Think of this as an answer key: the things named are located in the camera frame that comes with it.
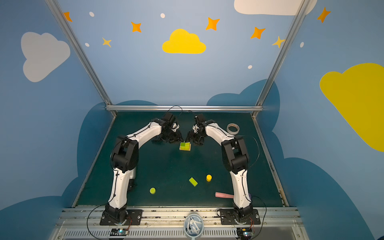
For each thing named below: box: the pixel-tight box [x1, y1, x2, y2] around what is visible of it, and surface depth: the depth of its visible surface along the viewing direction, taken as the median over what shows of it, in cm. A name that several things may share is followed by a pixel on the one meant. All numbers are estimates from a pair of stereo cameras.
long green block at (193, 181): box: [189, 177, 198, 187], surface depth 88 cm
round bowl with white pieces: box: [183, 213, 204, 238], surface depth 73 cm
